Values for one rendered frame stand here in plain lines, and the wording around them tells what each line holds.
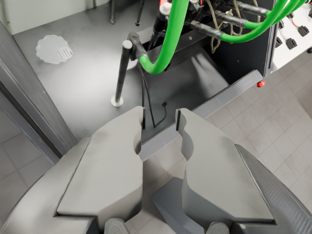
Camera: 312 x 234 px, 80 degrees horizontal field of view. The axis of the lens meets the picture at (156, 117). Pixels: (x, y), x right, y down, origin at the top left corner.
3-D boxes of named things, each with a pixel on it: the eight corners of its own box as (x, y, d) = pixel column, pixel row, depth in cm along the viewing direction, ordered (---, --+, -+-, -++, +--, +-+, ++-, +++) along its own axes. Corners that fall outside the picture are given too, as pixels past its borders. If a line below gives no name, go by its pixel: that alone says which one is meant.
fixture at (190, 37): (138, 86, 65) (147, 66, 51) (122, 62, 66) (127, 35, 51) (208, 48, 76) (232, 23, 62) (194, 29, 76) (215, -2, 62)
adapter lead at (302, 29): (305, 34, 70) (311, 31, 68) (302, 37, 69) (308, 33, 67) (284, 9, 70) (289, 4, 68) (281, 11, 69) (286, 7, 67)
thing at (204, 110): (103, 182, 60) (101, 191, 44) (95, 171, 60) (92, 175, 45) (234, 93, 79) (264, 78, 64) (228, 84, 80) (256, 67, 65)
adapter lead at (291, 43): (293, 48, 67) (299, 45, 65) (289, 50, 66) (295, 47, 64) (276, 19, 68) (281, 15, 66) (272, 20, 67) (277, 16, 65)
